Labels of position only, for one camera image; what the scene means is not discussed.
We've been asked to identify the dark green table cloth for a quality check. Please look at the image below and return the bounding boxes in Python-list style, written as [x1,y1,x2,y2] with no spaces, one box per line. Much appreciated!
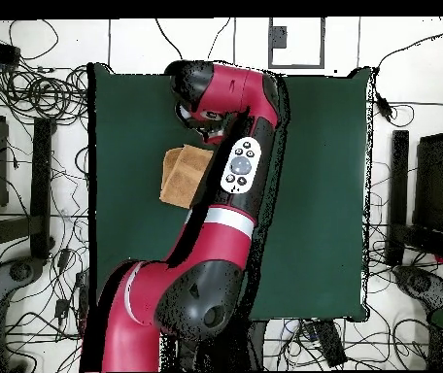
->
[86,61,374,323]

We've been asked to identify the grey chair base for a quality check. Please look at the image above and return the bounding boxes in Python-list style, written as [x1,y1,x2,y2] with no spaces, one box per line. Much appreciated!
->
[0,255,46,312]
[393,265,443,312]

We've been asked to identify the black power adapter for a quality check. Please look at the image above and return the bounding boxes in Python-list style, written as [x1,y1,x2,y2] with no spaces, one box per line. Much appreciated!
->
[374,92,395,121]

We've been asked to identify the black metal stand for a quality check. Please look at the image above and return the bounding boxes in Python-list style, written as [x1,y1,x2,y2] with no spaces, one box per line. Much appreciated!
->
[385,129,443,269]
[0,117,56,260]

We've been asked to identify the coiled black cables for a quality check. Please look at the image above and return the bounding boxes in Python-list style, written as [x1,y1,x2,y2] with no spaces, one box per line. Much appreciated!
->
[0,65,88,121]

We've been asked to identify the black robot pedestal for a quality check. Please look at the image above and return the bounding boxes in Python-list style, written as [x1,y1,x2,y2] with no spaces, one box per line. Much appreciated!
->
[160,320,266,372]

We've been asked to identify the small grey box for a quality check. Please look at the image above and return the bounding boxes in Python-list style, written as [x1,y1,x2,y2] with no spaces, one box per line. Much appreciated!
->
[269,25,288,50]

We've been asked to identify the tan terry towel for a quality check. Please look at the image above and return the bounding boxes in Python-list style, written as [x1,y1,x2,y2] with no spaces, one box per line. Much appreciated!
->
[158,144,215,211]

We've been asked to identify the grey rectangular floor frame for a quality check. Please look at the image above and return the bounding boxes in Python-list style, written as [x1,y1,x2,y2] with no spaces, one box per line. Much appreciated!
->
[267,17,325,70]

